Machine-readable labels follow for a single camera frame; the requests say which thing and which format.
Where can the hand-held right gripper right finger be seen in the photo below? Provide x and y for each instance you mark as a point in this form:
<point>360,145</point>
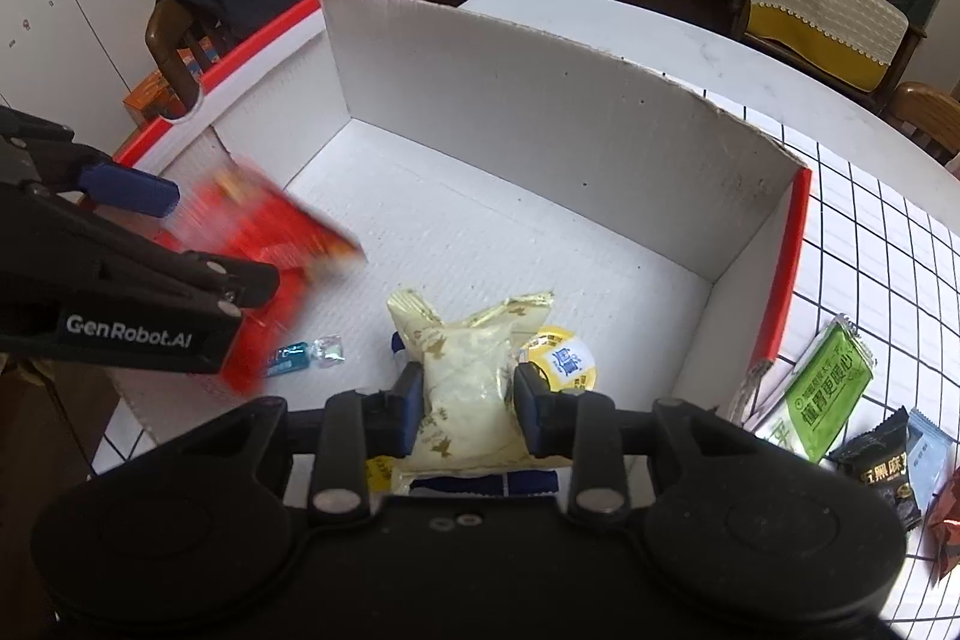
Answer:
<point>531,411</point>

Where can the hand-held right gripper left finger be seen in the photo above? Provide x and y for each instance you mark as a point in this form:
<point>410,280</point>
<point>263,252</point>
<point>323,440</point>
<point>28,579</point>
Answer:
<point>405,411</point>

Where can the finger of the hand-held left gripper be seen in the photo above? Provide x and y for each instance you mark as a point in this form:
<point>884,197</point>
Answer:
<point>225,284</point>
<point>127,190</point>

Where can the red snack packet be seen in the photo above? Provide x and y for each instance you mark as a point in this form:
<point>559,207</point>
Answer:
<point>255,235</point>

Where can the small yellow jelly cup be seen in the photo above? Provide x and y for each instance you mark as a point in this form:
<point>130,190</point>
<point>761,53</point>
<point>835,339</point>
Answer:
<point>562,359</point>

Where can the cream snack packet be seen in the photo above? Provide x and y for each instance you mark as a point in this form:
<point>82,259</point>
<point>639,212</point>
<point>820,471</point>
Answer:
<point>465,370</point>

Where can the blue candy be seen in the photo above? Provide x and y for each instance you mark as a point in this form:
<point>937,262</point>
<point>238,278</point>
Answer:
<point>289,359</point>

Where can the long green snack packet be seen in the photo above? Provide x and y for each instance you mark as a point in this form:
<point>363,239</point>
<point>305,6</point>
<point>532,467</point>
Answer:
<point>825,385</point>

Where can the red cardboard box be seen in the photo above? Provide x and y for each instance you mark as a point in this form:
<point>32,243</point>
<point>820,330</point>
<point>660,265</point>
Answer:
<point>525,108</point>

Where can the black snack packet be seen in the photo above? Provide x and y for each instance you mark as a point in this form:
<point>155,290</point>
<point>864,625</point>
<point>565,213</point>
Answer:
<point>877,467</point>

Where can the light blue snack packet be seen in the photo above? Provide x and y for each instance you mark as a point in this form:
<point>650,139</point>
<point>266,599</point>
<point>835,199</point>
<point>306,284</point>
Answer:
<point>928,460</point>

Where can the reddish brown snack packet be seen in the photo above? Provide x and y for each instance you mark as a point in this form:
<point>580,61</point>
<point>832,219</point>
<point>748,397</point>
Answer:
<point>946,527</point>

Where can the orange fruit carton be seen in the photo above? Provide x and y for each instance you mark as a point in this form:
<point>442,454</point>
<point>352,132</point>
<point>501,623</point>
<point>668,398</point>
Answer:
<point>154,100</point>

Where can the wooden dining chair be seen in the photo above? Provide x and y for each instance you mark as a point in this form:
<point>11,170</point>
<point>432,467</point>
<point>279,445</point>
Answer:
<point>169,48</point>
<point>926,115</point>

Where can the white cabinet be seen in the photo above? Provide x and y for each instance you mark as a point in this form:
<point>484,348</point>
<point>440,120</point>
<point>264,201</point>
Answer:
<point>75,25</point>

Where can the cream and yellow sofa cover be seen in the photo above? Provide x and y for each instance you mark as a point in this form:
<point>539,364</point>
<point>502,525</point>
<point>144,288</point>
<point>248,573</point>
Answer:
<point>817,10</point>

